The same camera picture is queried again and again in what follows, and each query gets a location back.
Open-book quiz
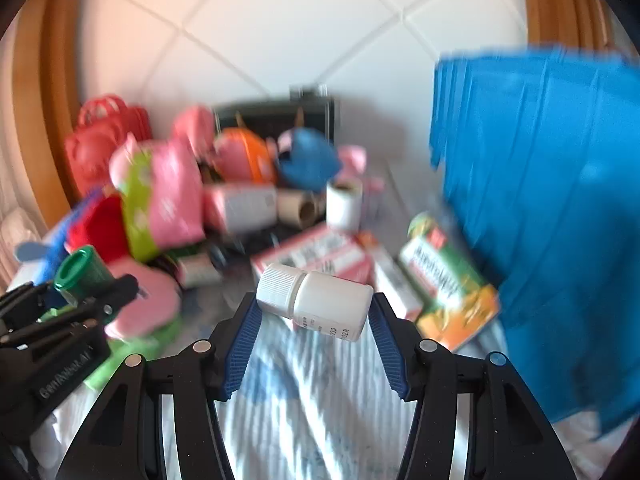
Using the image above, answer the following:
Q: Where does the pink pig head plush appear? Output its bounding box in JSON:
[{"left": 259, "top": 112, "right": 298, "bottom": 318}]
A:
[{"left": 102, "top": 260, "right": 184, "bottom": 341}]

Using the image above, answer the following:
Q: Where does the blue plush toy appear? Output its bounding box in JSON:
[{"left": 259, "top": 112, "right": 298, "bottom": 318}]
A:
[{"left": 14, "top": 195, "right": 101, "bottom": 286}]

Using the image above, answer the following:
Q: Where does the long pink white box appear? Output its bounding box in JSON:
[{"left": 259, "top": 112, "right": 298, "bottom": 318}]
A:
[{"left": 250, "top": 227, "right": 351, "bottom": 274}]

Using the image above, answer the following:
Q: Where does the striped bed sheet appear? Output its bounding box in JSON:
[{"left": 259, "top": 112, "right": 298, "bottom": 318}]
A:
[{"left": 30, "top": 160, "right": 640, "bottom": 480}]

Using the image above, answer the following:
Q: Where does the white pill bottle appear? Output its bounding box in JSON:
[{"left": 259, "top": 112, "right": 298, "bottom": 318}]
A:
[{"left": 256, "top": 262, "right": 375, "bottom": 344}]

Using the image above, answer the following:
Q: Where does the narrow orange white box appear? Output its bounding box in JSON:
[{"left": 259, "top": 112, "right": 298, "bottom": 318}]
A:
[{"left": 357, "top": 232, "right": 426, "bottom": 321}]

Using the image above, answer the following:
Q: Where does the blue plastic crate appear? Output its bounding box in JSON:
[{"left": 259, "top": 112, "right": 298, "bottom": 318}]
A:
[{"left": 429, "top": 42, "right": 640, "bottom": 436}]

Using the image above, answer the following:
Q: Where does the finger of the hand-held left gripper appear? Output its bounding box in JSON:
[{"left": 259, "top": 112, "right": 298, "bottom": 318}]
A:
[
  {"left": 0, "top": 282, "right": 56, "bottom": 333},
  {"left": 10, "top": 274, "right": 140, "bottom": 348}
]

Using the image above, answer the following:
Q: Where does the black plastic wrapper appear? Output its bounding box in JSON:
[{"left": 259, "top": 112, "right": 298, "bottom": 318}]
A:
[{"left": 207, "top": 227, "right": 283, "bottom": 274}]

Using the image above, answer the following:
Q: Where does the green plastic cup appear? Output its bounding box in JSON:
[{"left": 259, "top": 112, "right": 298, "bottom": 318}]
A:
[{"left": 54, "top": 245, "right": 110, "bottom": 306}]

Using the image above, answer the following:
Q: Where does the green orange medicine box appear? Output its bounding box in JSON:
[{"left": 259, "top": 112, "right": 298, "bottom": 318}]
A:
[{"left": 397, "top": 212, "right": 502, "bottom": 354}]

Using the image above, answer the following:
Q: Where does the red plush toy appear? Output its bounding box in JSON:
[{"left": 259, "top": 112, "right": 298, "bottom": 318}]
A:
[{"left": 67, "top": 195, "right": 131, "bottom": 266}]

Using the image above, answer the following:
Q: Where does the flat pink box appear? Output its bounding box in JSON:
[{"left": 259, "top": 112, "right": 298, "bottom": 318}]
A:
[{"left": 310, "top": 245, "right": 375, "bottom": 286}]

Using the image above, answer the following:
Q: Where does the white paper roll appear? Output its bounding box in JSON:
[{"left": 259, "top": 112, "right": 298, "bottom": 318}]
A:
[{"left": 326, "top": 179, "right": 364, "bottom": 234}]

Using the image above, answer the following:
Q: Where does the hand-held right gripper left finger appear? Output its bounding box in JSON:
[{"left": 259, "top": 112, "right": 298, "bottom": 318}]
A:
[{"left": 54, "top": 292, "right": 264, "bottom": 480}]

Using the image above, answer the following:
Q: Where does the large pink white box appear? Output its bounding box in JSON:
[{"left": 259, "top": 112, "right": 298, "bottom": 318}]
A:
[{"left": 202, "top": 185, "right": 279, "bottom": 236}]

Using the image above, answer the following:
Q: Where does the black gift box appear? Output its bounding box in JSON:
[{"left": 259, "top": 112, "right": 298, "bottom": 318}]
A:
[{"left": 212, "top": 97, "right": 341, "bottom": 147}]

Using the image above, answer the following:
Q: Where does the red bear suitcase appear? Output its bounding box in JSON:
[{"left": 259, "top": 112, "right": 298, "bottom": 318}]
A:
[{"left": 64, "top": 94, "right": 153, "bottom": 201}]

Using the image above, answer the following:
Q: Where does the green plush cloth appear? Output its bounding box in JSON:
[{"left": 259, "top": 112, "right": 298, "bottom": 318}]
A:
[{"left": 82, "top": 310, "right": 184, "bottom": 391}]

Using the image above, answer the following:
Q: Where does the green tissue pack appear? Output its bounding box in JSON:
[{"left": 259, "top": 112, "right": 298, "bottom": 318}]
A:
[{"left": 120, "top": 152, "right": 162, "bottom": 264}]

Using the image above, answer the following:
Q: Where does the pink tissue pack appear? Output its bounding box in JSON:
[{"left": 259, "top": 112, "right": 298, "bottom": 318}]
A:
[
  {"left": 172, "top": 106, "right": 219, "bottom": 161},
  {"left": 147, "top": 140, "right": 206, "bottom": 249}
]

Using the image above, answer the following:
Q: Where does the wooden headboard post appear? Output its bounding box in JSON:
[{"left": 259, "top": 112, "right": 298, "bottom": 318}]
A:
[
  {"left": 520, "top": 0, "right": 617, "bottom": 54},
  {"left": 12, "top": 0, "right": 93, "bottom": 211}
]

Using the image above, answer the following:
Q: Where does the pig plush blue shirt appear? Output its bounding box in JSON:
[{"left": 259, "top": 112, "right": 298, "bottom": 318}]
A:
[{"left": 267, "top": 127, "right": 387, "bottom": 216}]

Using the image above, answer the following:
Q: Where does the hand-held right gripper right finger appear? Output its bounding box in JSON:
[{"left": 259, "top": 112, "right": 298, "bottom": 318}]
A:
[{"left": 367, "top": 292, "right": 579, "bottom": 480}]

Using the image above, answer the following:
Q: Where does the small pink pig plush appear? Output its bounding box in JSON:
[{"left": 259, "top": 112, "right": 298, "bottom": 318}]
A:
[{"left": 109, "top": 132, "right": 151, "bottom": 196}]

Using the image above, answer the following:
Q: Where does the pig plush orange dress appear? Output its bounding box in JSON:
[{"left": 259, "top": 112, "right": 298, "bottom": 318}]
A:
[{"left": 212, "top": 127, "right": 279, "bottom": 186}]

